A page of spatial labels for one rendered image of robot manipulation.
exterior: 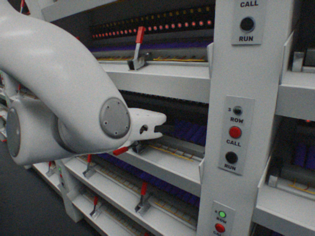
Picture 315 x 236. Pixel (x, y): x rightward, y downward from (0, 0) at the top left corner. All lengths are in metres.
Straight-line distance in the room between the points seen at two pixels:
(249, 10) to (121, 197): 0.57
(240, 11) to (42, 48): 0.24
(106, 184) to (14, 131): 0.48
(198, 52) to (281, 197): 0.29
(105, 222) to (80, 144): 0.65
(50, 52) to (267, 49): 0.25
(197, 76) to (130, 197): 0.44
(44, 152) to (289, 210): 0.36
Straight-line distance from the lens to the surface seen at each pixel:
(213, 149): 0.34
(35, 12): 0.84
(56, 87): 0.19
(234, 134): 0.31
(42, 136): 0.25
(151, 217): 0.58
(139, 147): 0.46
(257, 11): 0.29
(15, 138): 0.27
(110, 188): 0.68
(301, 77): 0.31
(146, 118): 0.35
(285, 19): 0.29
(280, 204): 0.37
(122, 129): 0.22
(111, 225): 0.83
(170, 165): 0.42
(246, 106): 0.29
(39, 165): 1.34
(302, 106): 0.30
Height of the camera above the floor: 0.74
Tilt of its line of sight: 18 degrees down
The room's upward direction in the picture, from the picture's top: straight up
